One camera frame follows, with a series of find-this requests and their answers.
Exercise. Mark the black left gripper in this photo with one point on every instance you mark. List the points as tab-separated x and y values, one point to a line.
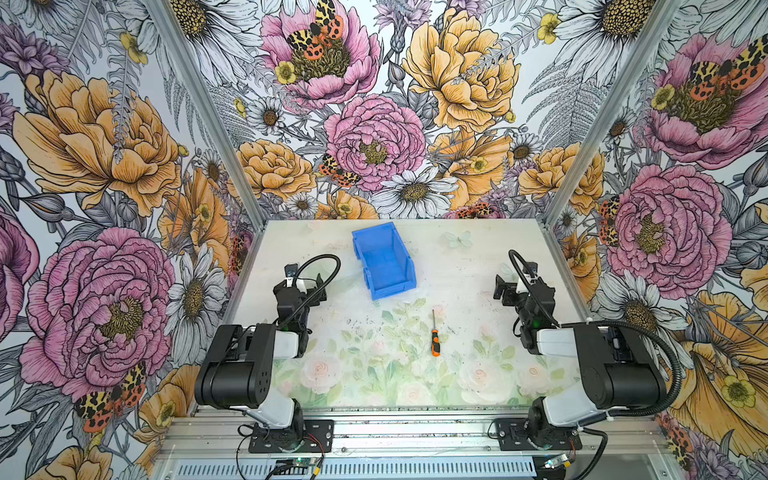
291	287

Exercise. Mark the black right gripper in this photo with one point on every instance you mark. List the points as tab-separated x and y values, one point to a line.
517	293

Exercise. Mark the orange black screwdriver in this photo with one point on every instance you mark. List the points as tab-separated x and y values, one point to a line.
435	340

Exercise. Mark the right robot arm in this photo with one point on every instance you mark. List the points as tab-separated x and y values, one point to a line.
616	372

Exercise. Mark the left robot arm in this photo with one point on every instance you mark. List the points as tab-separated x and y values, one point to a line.
236	373

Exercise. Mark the blue plastic bin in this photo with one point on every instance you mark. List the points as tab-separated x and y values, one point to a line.
388	268

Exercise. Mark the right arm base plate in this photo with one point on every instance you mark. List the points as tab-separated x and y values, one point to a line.
519	434

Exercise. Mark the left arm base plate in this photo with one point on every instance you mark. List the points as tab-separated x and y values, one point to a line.
313	436

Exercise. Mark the right aluminium corner post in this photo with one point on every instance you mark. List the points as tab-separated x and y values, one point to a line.
645	49

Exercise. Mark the aluminium corner post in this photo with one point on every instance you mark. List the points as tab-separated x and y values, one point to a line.
645	49
185	61

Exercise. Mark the aluminium front rail frame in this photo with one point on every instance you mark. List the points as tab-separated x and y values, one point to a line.
380	443

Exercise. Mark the left aluminium corner post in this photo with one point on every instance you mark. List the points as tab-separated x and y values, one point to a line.
185	61

